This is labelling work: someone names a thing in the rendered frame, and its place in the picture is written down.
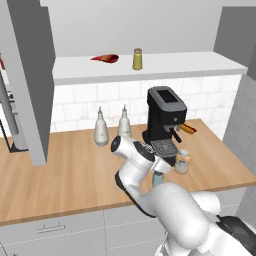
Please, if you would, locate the grey slanted metal bar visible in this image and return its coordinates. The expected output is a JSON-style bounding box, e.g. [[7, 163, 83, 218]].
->
[[0, 70, 30, 154]]

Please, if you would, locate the grey cabinet door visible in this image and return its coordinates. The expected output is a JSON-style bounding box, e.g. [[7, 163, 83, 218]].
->
[[5, 0, 57, 167], [213, 5, 256, 70]]

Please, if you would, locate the hot dog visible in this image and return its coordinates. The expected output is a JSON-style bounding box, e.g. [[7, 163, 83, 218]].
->
[[179, 122, 199, 135]]

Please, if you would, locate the yellow-green shaker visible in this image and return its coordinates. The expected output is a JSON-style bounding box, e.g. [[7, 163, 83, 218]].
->
[[131, 47, 144, 71]]

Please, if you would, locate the grey drawer front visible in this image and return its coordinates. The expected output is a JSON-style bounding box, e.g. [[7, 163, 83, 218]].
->
[[0, 209, 106, 248], [102, 203, 169, 250]]

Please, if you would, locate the white condiment bottle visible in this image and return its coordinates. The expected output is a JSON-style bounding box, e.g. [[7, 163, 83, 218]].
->
[[93, 106, 110, 147], [116, 104, 134, 140]]

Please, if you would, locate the black coffee machine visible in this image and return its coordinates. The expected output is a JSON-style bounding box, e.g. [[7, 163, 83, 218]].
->
[[142, 85, 188, 167]]

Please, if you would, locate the red chili pepper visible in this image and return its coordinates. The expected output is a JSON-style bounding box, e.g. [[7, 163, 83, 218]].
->
[[90, 53, 120, 64]]

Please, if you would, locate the white cabinet shelf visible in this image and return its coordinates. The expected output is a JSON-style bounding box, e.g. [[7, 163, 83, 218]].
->
[[52, 50, 249, 87]]

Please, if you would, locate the grey drawer handle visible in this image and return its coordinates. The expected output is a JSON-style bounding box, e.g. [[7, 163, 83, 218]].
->
[[36, 223, 66, 235]]

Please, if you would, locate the clear shaker with orange lid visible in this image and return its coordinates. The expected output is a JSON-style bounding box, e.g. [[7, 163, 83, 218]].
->
[[174, 149, 192, 175]]

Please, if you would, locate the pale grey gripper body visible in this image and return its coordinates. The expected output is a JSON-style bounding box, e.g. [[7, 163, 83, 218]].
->
[[152, 171, 165, 188]]

